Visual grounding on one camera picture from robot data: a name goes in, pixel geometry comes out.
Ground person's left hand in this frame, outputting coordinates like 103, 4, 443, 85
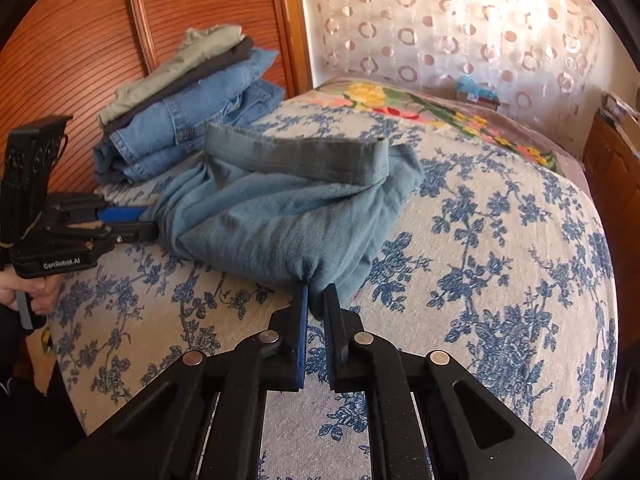
0, 265, 62, 317

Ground circle-patterned sheer curtain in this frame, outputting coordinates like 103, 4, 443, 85
297, 0, 613, 151

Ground blue plastic bag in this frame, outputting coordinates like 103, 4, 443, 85
457, 74, 501, 103

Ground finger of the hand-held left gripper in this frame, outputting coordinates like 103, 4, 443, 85
102, 221, 161, 246
95, 205, 151, 224

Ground person's dark clothing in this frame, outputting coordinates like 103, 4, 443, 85
0, 305, 88, 480

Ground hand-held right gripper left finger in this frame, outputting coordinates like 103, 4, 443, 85
50, 284, 308, 480

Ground wooden slatted wardrobe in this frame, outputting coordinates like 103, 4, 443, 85
0, 0, 313, 196

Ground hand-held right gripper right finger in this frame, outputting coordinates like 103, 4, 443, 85
322, 284, 578, 480

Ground wooden window cabinet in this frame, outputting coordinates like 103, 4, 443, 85
582, 112, 640, 221

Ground folded olive pants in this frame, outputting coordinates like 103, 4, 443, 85
97, 25, 246, 126

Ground teal pants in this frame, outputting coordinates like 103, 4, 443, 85
140, 124, 425, 318

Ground stack of papers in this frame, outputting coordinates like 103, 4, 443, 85
602, 91, 640, 131

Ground brown cardboard box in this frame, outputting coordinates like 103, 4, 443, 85
455, 89, 503, 111

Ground folded dark brown pants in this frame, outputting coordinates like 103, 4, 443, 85
102, 36, 256, 136

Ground folded blue jeans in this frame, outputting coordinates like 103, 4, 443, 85
91, 49, 286, 185

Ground floral pillow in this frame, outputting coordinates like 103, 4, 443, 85
312, 76, 586, 196

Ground bed with blue floral sheet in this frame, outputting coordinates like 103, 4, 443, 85
42, 95, 618, 480

